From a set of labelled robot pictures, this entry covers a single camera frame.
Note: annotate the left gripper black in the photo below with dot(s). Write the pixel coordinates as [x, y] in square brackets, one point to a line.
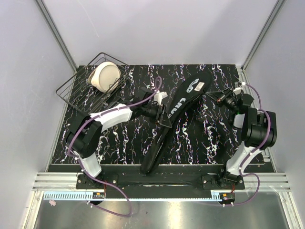
[164, 120]

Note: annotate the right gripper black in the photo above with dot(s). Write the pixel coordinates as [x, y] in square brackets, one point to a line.
[219, 96]

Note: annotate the black racket bag Crossway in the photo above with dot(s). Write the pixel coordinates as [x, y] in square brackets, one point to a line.
[187, 94]

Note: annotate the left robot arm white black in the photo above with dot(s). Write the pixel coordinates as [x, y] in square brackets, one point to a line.
[84, 133]

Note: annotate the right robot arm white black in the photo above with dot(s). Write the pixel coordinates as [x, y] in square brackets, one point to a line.
[258, 132]

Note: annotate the white round container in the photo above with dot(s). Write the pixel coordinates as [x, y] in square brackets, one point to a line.
[105, 77]

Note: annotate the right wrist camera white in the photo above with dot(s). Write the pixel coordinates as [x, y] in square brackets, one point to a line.
[239, 87]

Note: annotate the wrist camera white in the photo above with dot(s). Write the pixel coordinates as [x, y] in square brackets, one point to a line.
[239, 87]
[158, 97]

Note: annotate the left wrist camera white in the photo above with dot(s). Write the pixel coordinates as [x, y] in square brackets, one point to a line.
[158, 97]

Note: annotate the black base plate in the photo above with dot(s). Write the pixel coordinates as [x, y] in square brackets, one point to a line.
[206, 177]

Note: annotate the black wire basket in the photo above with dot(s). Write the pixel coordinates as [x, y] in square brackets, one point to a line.
[81, 96]

